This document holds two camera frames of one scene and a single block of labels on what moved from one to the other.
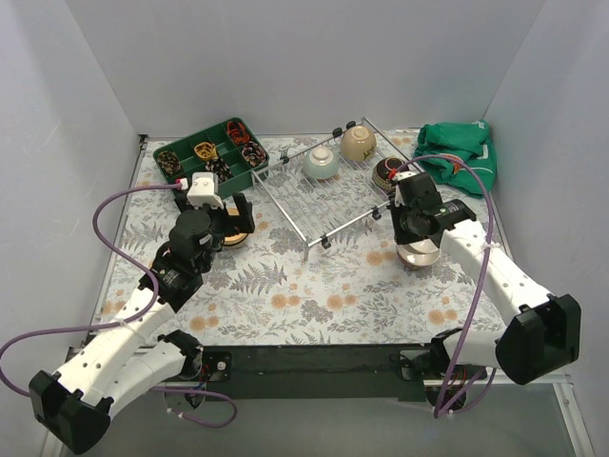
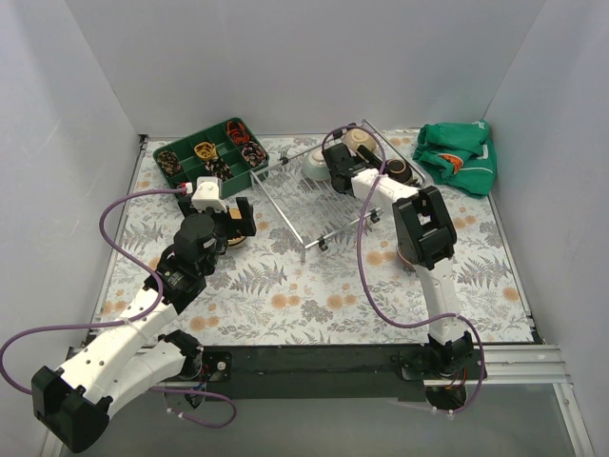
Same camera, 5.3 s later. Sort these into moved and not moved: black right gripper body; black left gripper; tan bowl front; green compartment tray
Moved: black right gripper body
Not moved: black left gripper; green compartment tray; tan bowl front
